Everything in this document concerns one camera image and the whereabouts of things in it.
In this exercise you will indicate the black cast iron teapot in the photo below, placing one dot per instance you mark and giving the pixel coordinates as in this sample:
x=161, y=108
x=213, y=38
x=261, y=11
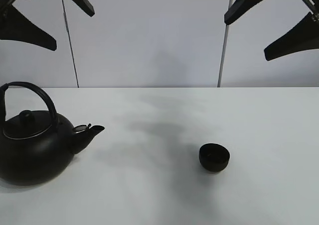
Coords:
x=36, y=146

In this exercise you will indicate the small black teacup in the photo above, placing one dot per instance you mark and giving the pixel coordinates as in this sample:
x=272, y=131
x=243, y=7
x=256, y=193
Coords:
x=213, y=157

